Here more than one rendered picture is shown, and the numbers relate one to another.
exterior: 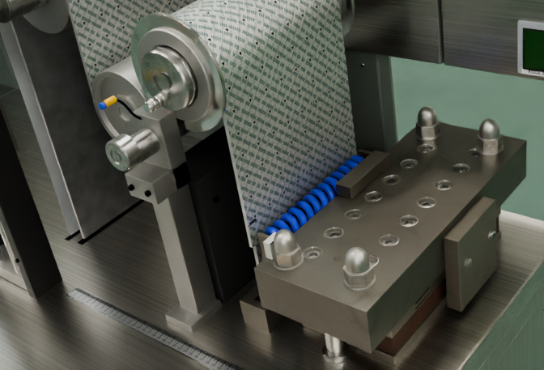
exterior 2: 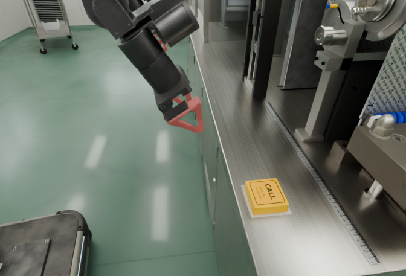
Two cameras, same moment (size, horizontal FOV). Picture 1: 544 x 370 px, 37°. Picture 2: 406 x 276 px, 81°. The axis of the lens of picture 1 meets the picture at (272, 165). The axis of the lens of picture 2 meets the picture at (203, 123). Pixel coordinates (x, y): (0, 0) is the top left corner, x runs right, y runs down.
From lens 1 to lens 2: 0.40 m
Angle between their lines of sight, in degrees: 33
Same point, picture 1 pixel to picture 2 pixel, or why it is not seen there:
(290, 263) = (381, 134)
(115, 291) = (282, 110)
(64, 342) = (251, 116)
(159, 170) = (336, 55)
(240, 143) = (396, 55)
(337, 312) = (396, 175)
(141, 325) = (283, 127)
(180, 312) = (302, 131)
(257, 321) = (337, 155)
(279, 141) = not seen: outside the picture
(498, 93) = not seen: outside the picture
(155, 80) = not seen: outside the picture
